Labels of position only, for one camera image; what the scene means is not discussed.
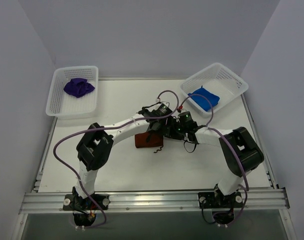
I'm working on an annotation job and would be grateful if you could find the brown towel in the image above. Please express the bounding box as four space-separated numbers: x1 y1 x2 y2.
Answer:
134 132 164 153

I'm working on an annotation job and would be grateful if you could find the bright blue towel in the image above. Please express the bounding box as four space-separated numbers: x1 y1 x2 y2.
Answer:
188 86 220 112

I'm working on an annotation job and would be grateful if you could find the purple towel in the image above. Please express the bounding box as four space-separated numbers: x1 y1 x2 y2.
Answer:
63 78 95 98

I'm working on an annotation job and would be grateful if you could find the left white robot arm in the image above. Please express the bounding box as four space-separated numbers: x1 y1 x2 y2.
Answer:
75 103 172 199

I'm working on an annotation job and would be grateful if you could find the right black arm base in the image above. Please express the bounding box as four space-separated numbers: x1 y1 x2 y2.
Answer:
198 186 248 228

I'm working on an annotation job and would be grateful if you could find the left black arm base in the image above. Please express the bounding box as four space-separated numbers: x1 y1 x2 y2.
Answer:
62 187 100 227

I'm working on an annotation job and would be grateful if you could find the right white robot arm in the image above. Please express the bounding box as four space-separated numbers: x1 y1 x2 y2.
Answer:
163 111 264 196

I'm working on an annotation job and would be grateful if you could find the right white plastic basket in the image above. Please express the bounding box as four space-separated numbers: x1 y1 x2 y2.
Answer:
179 62 249 113

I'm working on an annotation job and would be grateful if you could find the white plastic basket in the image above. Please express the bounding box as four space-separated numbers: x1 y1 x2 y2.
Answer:
45 65 99 120
179 62 249 113

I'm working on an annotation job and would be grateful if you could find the left white plastic basket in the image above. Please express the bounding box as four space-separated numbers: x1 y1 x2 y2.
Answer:
45 65 99 120

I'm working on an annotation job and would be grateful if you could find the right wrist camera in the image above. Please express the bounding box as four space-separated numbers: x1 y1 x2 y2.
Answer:
177 106 190 117

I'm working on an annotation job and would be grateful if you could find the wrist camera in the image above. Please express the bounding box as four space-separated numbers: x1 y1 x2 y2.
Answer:
155 98 170 108
177 106 190 117

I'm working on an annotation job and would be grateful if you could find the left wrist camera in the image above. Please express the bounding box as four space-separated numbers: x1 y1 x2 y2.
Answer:
155 98 170 108

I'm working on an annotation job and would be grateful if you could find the aluminium front rail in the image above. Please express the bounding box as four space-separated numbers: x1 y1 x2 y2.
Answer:
19 188 290 214

